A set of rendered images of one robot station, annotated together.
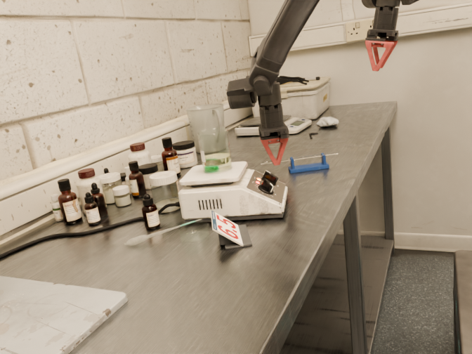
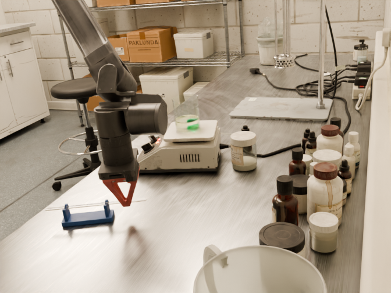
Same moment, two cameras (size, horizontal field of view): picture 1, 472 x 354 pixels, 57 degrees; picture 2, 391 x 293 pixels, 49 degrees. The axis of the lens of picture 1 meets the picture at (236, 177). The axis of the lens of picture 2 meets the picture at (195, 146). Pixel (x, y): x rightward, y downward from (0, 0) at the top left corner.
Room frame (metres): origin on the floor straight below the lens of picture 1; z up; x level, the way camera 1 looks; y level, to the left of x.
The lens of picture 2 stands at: (1.82, 0.01, 1.19)
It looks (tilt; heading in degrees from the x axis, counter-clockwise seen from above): 22 degrees down; 178
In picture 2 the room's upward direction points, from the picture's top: 6 degrees counter-clockwise
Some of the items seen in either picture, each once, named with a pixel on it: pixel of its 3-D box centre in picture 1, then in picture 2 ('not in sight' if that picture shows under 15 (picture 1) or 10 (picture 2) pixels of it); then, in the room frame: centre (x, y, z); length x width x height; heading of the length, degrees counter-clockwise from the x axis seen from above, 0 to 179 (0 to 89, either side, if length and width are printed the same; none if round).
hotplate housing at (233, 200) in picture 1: (230, 192); (182, 147); (0.85, 0.02, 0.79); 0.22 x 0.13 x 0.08; 78
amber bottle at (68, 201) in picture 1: (68, 201); (334, 138); (0.92, 0.37, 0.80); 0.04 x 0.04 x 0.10
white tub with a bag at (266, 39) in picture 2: not in sight; (272, 40); (-0.17, 0.49, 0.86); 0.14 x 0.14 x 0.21
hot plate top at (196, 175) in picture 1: (214, 173); (191, 130); (0.85, 0.04, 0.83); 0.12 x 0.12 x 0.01; 78
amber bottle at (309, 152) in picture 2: (97, 199); (312, 147); (0.93, 0.31, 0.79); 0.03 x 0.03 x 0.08
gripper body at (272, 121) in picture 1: (271, 119); (117, 150); (1.08, -0.11, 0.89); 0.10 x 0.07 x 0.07; 179
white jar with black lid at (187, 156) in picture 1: (185, 154); (281, 254); (1.30, 0.14, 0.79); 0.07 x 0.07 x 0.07
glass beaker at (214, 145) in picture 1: (215, 151); (186, 114); (0.86, 0.03, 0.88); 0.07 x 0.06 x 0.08; 161
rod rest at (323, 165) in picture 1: (307, 162); (86, 212); (1.07, -0.19, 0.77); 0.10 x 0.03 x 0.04; 89
